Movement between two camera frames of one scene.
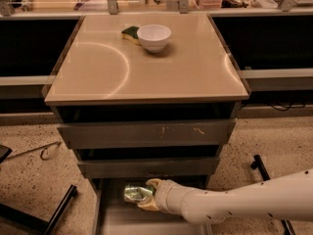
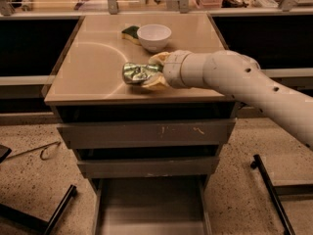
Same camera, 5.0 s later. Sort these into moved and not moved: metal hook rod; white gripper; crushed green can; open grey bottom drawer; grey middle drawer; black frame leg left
Moved: crushed green can; white gripper
Not moved: grey middle drawer; metal hook rod; open grey bottom drawer; black frame leg left
